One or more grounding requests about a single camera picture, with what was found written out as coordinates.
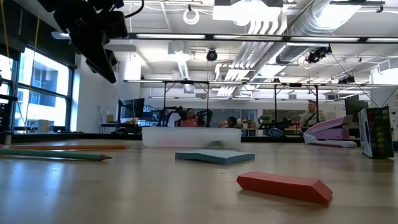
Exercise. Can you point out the teal pencil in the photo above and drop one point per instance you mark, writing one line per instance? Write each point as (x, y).
(53, 154)

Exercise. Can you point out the black aluminium table frame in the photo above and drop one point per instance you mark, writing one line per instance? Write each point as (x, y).
(93, 136)

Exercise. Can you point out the small cardboard box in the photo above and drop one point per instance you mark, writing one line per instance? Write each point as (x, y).
(110, 118)

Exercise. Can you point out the black background station frame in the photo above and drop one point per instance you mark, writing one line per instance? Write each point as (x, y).
(207, 93)

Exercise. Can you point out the person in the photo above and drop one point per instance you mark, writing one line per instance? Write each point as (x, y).
(311, 116)
(232, 122)
(189, 119)

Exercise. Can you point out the black overhead beam with lights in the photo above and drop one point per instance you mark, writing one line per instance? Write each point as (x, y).
(280, 38)

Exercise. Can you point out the black hanging ceiling camera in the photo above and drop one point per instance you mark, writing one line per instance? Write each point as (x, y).
(211, 55)

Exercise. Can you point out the clear plastic storage box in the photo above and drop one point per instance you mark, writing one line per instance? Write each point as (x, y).
(174, 138)

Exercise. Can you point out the dark marker box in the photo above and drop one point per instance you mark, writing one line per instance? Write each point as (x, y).
(376, 133)

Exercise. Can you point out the pink stapler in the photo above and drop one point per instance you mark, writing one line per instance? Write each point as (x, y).
(329, 132)

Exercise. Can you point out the large window with frame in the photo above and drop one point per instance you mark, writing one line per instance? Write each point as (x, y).
(43, 93)

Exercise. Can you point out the black ceiling mounted device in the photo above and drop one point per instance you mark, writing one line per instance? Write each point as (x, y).
(317, 54)

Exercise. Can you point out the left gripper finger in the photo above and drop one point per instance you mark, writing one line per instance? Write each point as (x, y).
(98, 57)
(112, 57)

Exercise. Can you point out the black background robot arm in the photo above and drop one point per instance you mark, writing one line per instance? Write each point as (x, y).
(205, 116)
(169, 113)

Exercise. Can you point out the silver ventilation duct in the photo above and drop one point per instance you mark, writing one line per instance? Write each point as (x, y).
(311, 21)

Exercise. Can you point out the orange pencil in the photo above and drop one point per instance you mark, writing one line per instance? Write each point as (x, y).
(68, 147)

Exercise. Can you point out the black computer monitor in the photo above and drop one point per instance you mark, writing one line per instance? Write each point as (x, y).
(133, 108)
(354, 109)

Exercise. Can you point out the red eraser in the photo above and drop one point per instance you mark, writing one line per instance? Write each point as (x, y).
(286, 186)

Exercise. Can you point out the blue sticky note pad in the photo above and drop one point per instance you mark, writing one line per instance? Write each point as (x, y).
(217, 156)

